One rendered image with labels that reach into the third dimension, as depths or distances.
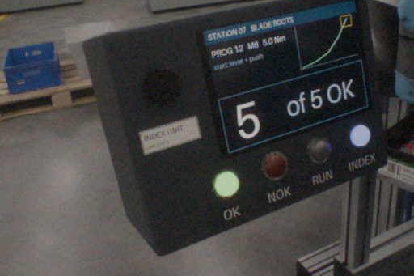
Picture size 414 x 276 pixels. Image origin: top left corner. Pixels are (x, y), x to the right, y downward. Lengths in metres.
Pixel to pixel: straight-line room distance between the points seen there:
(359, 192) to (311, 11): 0.27
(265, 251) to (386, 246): 1.29
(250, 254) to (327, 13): 1.62
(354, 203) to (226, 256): 1.39
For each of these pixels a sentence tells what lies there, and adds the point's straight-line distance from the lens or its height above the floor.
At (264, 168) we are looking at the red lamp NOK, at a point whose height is 1.12.
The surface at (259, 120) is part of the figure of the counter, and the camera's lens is 0.40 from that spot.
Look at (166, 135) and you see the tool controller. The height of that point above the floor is 1.17.
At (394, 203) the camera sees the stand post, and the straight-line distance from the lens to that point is 1.57.
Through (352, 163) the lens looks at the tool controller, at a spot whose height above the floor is 1.09.
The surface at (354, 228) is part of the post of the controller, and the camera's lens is 0.65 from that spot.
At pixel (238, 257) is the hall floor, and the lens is 1.97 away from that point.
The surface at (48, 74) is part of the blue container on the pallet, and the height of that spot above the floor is 0.25.
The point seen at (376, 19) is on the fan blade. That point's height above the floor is 1.06.
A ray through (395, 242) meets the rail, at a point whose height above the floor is 0.86.
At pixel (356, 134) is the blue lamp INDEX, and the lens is 0.46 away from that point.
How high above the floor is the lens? 1.34
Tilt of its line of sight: 25 degrees down
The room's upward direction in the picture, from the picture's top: 5 degrees counter-clockwise
